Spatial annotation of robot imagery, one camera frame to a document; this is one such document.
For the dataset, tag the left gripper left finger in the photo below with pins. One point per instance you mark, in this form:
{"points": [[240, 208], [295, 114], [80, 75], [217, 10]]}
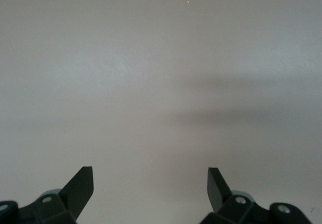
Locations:
{"points": [[63, 204]]}

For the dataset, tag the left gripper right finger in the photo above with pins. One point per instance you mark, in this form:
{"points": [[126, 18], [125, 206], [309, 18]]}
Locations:
{"points": [[231, 206]]}

